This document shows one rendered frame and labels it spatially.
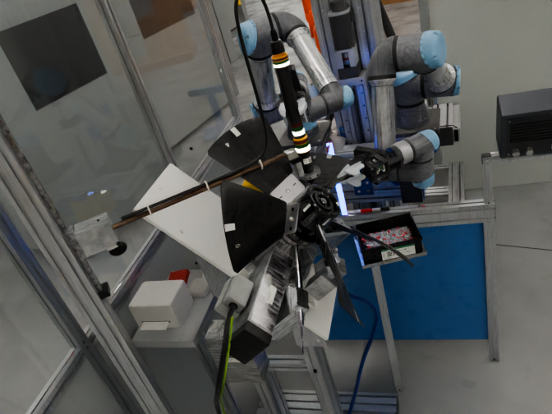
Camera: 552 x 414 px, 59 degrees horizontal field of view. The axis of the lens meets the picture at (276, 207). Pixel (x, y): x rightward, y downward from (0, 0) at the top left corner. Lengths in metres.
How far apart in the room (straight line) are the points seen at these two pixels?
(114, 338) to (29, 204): 0.47
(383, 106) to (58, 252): 1.10
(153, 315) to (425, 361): 1.35
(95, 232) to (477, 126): 2.60
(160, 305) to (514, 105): 1.31
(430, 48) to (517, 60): 1.65
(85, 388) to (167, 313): 0.32
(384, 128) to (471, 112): 1.68
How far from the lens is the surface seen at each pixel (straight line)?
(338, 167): 1.64
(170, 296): 1.68
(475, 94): 3.30
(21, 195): 1.30
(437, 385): 2.43
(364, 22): 2.22
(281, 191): 1.43
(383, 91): 1.71
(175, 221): 1.43
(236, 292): 1.28
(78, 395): 1.66
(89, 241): 1.35
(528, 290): 2.84
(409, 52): 1.67
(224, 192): 1.18
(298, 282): 1.33
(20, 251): 1.47
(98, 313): 1.47
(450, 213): 1.94
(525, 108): 1.74
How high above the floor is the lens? 1.95
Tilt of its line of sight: 31 degrees down
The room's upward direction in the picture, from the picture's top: 17 degrees counter-clockwise
